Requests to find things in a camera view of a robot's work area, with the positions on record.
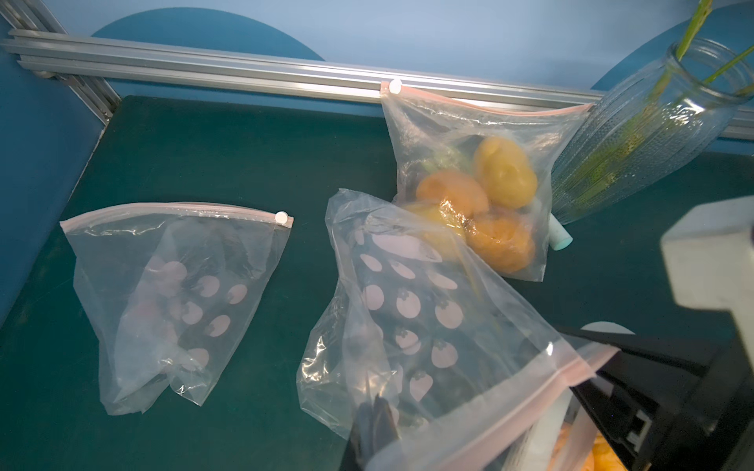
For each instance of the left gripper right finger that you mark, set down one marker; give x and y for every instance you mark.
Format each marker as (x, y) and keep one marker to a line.
(385, 430)

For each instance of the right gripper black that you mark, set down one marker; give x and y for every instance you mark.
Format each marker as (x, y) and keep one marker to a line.
(703, 404)

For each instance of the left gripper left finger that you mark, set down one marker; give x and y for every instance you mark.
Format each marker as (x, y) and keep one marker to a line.
(359, 447)

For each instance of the spare clear zipper bag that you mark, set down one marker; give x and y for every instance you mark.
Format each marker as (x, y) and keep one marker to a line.
(467, 364)

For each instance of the large orange potato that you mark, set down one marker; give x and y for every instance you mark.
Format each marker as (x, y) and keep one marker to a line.
(462, 192)

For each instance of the yellow green potato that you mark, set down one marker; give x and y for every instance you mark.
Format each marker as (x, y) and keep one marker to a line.
(503, 170)

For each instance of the clear zipper bag pink zipper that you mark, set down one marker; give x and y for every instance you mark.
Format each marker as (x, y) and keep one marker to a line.
(420, 123)

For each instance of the white perforated plastic basket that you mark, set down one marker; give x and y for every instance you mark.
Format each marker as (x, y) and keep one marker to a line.
(534, 449)

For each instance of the light blue toy trowel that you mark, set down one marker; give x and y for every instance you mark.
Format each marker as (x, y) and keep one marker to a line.
(559, 237)

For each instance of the ribbed glass vase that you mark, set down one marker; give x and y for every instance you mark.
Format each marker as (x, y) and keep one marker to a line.
(628, 143)

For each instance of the green toy garden fork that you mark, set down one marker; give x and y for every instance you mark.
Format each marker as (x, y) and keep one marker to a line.
(448, 159)

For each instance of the mint artificial rose stem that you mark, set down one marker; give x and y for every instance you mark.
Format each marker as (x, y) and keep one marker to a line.
(723, 61)

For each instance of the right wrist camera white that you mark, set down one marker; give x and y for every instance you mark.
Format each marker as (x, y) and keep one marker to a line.
(708, 255)

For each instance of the left aluminium frame post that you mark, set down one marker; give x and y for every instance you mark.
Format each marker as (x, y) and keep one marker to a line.
(42, 46)

